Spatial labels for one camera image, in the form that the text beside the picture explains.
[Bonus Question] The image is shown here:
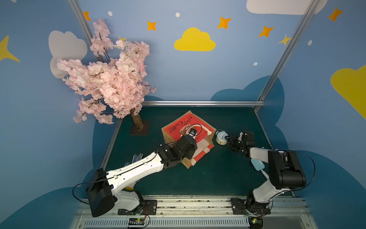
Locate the small green circuit board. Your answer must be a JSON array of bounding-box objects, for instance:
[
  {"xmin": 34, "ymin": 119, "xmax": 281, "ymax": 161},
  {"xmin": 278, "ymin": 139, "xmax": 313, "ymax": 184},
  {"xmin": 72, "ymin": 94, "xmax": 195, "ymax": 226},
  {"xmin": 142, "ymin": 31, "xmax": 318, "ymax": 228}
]
[{"xmin": 127, "ymin": 218, "xmax": 145, "ymax": 228}]

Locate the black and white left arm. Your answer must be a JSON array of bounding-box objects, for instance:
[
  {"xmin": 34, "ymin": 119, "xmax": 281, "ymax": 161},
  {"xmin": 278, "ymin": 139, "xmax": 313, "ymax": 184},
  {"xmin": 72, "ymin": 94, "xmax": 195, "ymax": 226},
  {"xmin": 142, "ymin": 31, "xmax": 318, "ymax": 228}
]
[{"xmin": 86, "ymin": 135, "xmax": 197, "ymax": 217}]

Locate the brown artificial tree trunk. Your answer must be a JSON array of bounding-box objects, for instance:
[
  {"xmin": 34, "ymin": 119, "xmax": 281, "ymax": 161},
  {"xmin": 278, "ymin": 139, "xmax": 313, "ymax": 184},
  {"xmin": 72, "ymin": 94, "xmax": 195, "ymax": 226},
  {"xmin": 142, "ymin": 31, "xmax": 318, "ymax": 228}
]
[{"xmin": 130, "ymin": 109, "xmax": 144, "ymax": 131}]

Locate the horizontal aluminium frame rail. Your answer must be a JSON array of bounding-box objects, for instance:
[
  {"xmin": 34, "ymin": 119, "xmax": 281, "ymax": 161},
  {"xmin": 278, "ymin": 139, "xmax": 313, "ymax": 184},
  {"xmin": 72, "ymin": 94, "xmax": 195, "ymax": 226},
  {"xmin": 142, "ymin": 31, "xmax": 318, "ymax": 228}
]
[{"xmin": 142, "ymin": 100, "xmax": 265, "ymax": 107}]

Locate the aluminium frame post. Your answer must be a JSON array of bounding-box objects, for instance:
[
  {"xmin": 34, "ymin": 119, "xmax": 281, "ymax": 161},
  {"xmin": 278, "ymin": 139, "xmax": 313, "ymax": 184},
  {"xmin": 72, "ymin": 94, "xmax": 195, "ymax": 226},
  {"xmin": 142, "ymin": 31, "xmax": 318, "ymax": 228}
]
[
  {"xmin": 254, "ymin": 0, "xmax": 320, "ymax": 114},
  {"xmin": 67, "ymin": 0, "xmax": 93, "ymax": 47}
]

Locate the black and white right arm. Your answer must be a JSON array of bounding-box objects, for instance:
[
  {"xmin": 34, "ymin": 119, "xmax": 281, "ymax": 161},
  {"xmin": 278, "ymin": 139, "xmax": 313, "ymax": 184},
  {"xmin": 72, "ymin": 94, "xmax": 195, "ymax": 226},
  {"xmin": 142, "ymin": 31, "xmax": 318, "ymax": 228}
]
[{"xmin": 225, "ymin": 132, "xmax": 307, "ymax": 216}]

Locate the front aluminium mounting rail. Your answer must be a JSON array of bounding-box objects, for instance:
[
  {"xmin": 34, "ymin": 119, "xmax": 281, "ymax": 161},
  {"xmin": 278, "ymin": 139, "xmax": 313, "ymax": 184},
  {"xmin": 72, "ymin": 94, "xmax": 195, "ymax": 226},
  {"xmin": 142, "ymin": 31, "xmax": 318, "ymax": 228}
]
[{"xmin": 71, "ymin": 195, "xmax": 317, "ymax": 229}]

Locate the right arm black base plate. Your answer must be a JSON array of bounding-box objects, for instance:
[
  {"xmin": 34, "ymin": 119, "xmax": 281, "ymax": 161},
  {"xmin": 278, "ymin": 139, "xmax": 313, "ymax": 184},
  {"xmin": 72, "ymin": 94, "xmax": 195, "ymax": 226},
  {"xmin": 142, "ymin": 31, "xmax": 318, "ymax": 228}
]
[{"xmin": 230, "ymin": 198, "xmax": 271, "ymax": 217}]

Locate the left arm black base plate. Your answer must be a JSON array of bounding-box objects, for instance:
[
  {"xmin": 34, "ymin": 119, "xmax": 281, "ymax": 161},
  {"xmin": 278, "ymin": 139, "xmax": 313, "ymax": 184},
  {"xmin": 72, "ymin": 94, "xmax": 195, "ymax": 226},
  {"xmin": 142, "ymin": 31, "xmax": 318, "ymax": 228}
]
[{"xmin": 117, "ymin": 200, "xmax": 157, "ymax": 216}]

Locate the pink cherry blossom foliage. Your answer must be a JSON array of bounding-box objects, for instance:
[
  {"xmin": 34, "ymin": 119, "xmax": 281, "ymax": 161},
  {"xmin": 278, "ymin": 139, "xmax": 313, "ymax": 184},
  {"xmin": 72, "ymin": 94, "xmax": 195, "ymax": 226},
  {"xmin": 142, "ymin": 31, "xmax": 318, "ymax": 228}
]
[{"xmin": 57, "ymin": 19, "xmax": 156, "ymax": 125}]

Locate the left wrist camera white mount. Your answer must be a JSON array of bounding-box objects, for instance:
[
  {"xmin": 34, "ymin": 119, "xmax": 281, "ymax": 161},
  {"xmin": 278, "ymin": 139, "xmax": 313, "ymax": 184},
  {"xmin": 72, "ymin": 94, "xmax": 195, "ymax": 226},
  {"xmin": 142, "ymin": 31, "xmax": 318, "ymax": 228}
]
[{"xmin": 186, "ymin": 127, "xmax": 198, "ymax": 139}]

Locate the left aluminium frame post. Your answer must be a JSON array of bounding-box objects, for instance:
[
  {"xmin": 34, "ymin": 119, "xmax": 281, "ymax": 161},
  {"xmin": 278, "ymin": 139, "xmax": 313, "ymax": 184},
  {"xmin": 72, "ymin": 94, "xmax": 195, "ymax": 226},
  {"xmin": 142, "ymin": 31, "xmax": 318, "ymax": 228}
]
[{"xmin": 67, "ymin": 0, "xmax": 93, "ymax": 47}]

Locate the blue twin bell alarm clock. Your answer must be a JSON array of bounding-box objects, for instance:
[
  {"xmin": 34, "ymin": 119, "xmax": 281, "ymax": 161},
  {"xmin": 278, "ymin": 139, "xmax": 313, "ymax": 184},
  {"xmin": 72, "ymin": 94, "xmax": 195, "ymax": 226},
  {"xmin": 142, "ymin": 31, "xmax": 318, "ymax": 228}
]
[{"xmin": 215, "ymin": 129, "xmax": 229, "ymax": 146}]

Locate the right aluminium frame post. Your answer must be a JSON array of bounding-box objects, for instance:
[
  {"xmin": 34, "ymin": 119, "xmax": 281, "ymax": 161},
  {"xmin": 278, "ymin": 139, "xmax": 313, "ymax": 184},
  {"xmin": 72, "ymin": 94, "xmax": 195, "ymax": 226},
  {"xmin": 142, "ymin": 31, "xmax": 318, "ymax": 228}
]
[{"xmin": 254, "ymin": 0, "xmax": 320, "ymax": 114}]

